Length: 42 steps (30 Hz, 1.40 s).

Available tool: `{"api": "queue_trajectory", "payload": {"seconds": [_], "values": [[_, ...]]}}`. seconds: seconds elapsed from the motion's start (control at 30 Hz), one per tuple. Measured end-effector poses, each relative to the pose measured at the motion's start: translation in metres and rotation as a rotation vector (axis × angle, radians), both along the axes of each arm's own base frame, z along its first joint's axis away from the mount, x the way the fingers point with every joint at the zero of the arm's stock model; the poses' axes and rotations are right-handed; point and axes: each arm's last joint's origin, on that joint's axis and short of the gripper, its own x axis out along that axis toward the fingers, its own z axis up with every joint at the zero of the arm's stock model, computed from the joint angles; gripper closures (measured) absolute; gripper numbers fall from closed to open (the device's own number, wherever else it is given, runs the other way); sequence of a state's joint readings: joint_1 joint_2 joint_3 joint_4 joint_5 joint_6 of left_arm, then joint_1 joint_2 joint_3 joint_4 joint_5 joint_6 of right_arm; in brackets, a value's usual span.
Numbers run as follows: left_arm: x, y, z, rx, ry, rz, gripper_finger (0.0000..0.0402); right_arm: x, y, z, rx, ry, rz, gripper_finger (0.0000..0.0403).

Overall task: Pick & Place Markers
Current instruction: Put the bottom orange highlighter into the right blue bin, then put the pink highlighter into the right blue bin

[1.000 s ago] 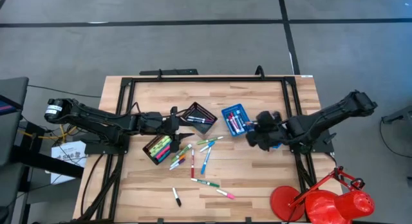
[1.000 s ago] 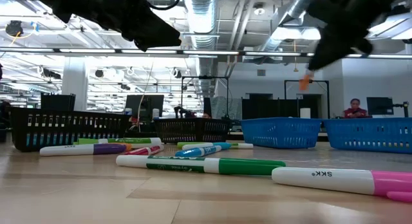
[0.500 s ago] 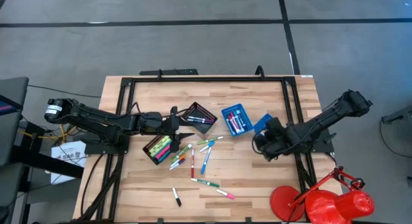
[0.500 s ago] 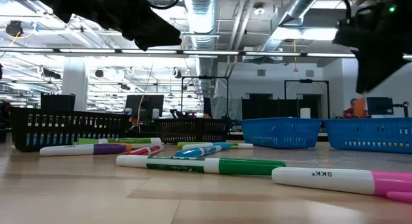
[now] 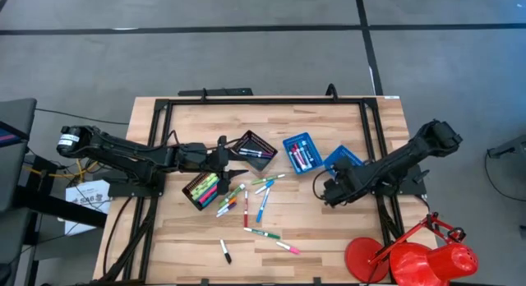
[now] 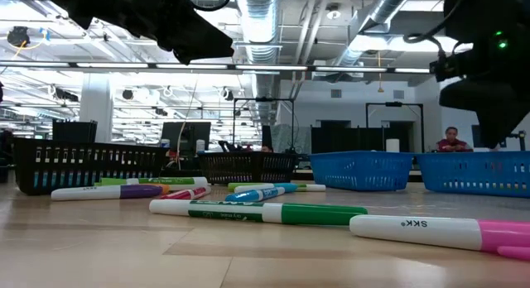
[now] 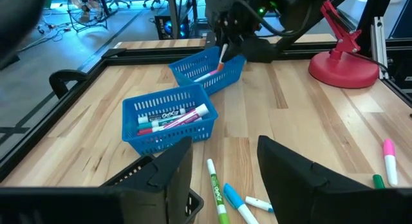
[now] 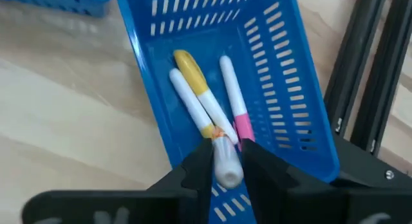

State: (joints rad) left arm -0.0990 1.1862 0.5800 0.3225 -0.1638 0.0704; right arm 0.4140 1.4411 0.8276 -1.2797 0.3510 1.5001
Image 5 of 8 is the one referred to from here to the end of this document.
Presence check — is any thick red Expo marker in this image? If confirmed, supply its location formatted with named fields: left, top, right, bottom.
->
left=293, top=143, right=308, bottom=168

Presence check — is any blue plastic mesh basket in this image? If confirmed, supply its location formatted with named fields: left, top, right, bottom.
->
left=323, top=144, right=365, bottom=178
left=282, top=131, right=325, bottom=176

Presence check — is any thin purple marker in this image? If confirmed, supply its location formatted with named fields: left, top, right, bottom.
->
left=215, top=201, right=238, bottom=219

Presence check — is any black power strip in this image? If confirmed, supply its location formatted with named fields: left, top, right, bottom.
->
left=178, top=87, right=255, bottom=97

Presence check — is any yellow-green highlighter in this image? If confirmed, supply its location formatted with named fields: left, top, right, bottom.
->
left=191, top=173, right=219, bottom=198

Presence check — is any thin blue marker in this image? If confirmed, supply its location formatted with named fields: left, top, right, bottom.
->
left=256, top=187, right=271, bottom=224
left=254, top=179, right=275, bottom=196

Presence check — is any thin dark green marker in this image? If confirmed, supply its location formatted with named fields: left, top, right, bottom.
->
left=242, top=226, right=282, bottom=241

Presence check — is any white printed paper sheet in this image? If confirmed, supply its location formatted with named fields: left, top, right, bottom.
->
left=64, top=178, right=112, bottom=237

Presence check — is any thick navy Expo marker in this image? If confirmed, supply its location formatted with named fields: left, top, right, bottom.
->
left=301, top=140, right=314, bottom=164

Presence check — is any thin light green marker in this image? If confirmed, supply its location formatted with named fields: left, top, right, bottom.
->
left=251, top=173, right=286, bottom=186

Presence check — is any thin orange marker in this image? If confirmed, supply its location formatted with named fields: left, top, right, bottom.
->
left=216, top=196, right=238, bottom=214

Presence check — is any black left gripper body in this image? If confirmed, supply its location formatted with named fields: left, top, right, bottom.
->
left=177, top=141, right=225, bottom=174

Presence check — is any thin red marker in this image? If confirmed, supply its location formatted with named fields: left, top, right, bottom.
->
left=242, top=190, right=250, bottom=228

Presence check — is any yellow cable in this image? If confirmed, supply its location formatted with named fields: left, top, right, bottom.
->
left=22, top=148, right=102, bottom=180

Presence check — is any thin black marker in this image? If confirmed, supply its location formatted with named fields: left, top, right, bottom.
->
left=219, top=238, right=233, bottom=265

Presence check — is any black plastic mesh basket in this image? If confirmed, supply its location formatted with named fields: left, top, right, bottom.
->
left=231, top=129, right=279, bottom=173
left=182, top=172, right=222, bottom=212

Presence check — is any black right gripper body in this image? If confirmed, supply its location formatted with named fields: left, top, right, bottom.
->
left=327, top=156, right=355, bottom=196

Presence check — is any red desk lamp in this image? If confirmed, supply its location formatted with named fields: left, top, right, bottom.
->
left=344, top=211, right=481, bottom=286

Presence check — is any thick green Expo marker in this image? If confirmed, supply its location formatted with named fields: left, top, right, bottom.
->
left=218, top=183, right=247, bottom=208

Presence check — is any pink highlighter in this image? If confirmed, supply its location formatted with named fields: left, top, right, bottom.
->
left=198, top=185, right=219, bottom=204

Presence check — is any thin navy marker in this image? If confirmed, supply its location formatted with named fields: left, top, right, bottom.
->
left=238, top=150, right=275, bottom=160

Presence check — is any thin pink marker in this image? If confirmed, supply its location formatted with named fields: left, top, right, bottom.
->
left=275, top=241, right=302, bottom=256

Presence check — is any thick pink Expo marker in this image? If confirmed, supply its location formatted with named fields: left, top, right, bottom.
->
left=288, top=148, right=303, bottom=172

